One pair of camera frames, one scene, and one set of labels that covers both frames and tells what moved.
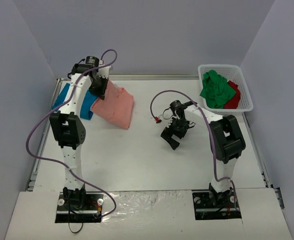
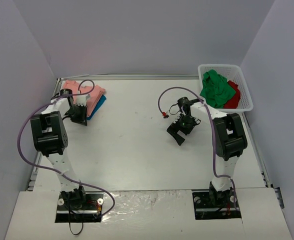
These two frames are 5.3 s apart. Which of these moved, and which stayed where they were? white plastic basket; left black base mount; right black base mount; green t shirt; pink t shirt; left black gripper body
Moved: pink t shirt; left black gripper body
Stayed: left black base mount; green t shirt; white plastic basket; right black base mount
